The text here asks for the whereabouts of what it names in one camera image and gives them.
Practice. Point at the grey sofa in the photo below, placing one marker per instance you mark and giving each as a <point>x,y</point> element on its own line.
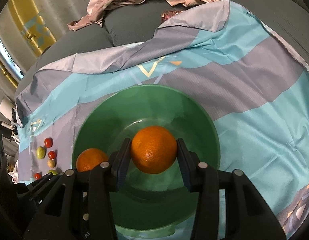
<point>137,23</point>

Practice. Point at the green bowl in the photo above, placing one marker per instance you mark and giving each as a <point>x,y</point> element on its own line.
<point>151,206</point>

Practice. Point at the blue grey striped cloth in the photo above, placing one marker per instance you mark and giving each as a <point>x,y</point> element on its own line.
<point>251,82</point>

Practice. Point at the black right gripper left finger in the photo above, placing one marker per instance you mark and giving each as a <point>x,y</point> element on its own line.
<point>107,177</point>

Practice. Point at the tan longan fruit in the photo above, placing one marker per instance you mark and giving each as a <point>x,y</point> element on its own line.
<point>51,163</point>

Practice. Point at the dark orange fruit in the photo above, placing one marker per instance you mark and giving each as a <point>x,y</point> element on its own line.
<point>90,158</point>

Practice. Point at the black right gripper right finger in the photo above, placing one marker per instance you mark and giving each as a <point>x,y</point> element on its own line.
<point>202,178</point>

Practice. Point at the yellow green fruit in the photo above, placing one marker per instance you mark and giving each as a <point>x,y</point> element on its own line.
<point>40,152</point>

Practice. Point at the red cherry tomato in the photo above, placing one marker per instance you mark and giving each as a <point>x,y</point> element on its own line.
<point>37,176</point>
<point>48,142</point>
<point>52,155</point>

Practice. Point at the yellow patterned curtain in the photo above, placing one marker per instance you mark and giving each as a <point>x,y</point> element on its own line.
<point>31,25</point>

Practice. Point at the green lime fruit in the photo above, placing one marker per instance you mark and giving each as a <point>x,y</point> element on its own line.
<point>54,172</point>

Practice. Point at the bright orange fruit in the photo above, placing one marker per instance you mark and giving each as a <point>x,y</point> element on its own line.
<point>153,149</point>

